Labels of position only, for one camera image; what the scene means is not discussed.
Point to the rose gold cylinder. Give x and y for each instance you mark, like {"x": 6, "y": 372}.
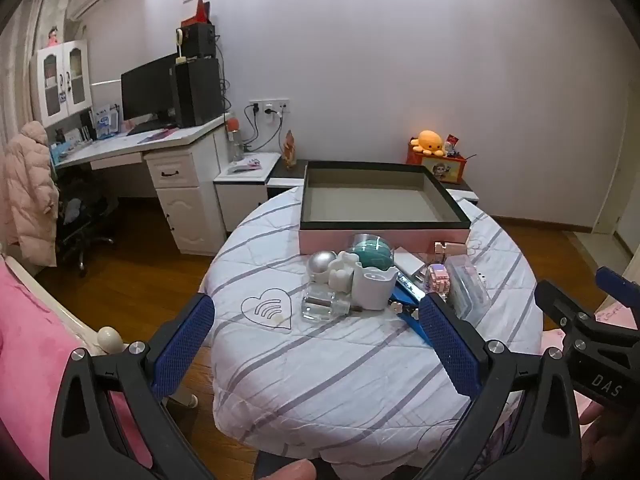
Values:
{"x": 448, "y": 248}

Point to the small cream desk fan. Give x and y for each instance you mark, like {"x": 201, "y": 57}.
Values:
{"x": 178, "y": 40}

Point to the black computer tower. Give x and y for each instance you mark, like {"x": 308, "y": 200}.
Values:
{"x": 197, "y": 92}

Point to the teal round container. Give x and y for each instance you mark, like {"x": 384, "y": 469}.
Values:
{"x": 372, "y": 254}

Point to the white wall socket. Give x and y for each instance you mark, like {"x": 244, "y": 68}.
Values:
{"x": 270, "y": 106}

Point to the black office chair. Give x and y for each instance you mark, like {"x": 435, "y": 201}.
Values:
{"x": 85, "y": 210}

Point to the small doll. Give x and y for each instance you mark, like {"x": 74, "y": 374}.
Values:
{"x": 52, "y": 36}

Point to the light blue box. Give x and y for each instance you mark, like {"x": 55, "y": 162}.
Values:
{"x": 416, "y": 326}

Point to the dark-topped low cabinet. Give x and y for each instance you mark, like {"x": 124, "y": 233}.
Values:
{"x": 285, "y": 174}

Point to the clear glass perfume bottle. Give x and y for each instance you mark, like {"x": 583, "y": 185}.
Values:
{"x": 325, "y": 307}

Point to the pink puffer jacket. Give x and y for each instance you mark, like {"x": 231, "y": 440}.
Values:
{"x": 27, "y": 195}

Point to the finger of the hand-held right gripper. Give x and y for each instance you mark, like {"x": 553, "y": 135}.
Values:
{"x": 617, "y": 282}
{"x": 557, "y": 302}

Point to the black monitor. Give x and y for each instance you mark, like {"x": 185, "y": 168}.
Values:
{"x": 147, "y": 90}

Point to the dark blue gold-edged box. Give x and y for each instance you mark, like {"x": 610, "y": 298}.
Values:
{"x": 406, "y": 291}

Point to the white curtain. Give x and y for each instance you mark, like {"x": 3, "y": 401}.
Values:
{"x": 20, "y": 45}

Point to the white charger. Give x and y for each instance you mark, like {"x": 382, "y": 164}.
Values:
{"x": 411, "y": 262}

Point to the clear plastic case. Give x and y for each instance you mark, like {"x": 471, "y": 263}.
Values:
{"x": 467, "y": 286}

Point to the silver ball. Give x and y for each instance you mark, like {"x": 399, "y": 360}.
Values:
{"x": 322, "y": 262}

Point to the small red white toy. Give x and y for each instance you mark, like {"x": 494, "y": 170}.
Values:
{"x": 453, "y": 146}

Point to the bottle with red cap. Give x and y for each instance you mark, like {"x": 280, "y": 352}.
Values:
{"x": 234, "y": 142}

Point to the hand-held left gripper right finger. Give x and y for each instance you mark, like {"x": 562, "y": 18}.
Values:
{"x": 450, "y": 347}

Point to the black speaker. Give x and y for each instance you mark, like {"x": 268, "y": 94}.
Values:
{"x": 200, "y": 40}

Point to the white desk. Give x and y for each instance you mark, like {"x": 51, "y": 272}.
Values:
{"x": 190, "y": 195}

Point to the blue and white boxes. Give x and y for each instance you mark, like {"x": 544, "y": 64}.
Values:
{"x": 106, "y": 120}

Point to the white glass-door cabinet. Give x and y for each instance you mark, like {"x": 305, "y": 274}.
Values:
{"x": 60, "y": 85}

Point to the pink box with black rim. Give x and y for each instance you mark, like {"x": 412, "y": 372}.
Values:
{"x": 380, "y": 241}

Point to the orange octopus plush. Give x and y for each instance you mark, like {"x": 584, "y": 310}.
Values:
{"x": 429, "y": 142}

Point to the person's right hand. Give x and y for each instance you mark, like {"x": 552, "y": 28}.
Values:
{"x": 592, "y": 427}

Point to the small brown figurine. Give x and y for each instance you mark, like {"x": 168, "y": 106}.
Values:
{"x": 289, "y": 151}

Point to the white scalloped holder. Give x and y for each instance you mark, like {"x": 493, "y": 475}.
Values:
{"x": 372, "y": 291}

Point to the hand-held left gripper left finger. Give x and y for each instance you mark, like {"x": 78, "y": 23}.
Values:
{"x": 185, "y": 342}

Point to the red tin box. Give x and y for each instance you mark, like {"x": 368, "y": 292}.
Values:
{"x": 440, "y": 169}

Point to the pink booklet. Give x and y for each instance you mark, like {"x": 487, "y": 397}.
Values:
{"x": 247, "y": 164}

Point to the white bed frame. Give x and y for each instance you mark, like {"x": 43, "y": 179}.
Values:
{"x": 110, "y": 338}

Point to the person's left hand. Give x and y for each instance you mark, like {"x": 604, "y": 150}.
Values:
{"x": 285, "y": 471}

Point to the white nightstand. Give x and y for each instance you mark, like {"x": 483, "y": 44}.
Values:
{"x": 240, "y": 202}

